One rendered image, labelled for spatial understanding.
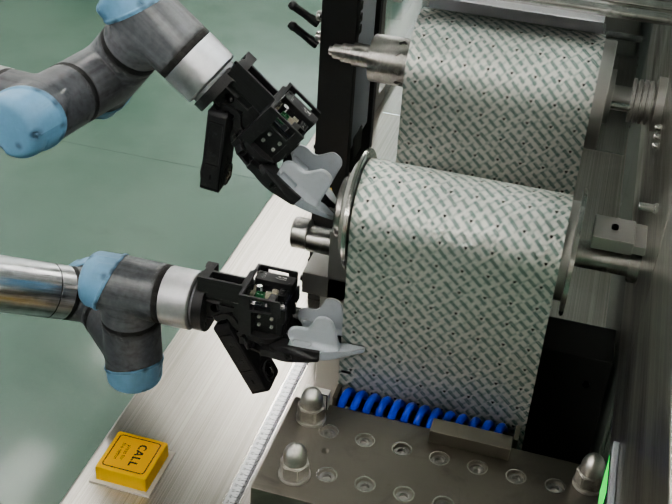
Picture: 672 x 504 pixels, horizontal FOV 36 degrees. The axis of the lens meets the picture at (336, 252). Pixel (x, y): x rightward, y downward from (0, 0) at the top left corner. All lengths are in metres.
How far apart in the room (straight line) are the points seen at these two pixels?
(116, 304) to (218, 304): 0.13
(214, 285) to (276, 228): 0.60
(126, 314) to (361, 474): 0.36
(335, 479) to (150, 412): 0.37
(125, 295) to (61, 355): 1.73
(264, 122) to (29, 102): 0.25
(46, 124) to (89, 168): 2.75
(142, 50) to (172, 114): 3.07
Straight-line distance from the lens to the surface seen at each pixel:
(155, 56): 1.21
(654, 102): 1.37
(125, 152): 4.01
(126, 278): 1.31
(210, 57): 1.20
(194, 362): 1.55
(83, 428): 2.79
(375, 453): 1.23
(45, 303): 1.43
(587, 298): 1.77
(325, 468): 1.21
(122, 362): 1.38
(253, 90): 1.20
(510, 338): 1.22
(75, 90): 1.20
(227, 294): 1.27
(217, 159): 1.25
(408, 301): 1.21
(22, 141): 1.17
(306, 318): 1.29
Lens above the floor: 1.89
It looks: 33 degrees down
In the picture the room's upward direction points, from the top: 4 degrees clockwise
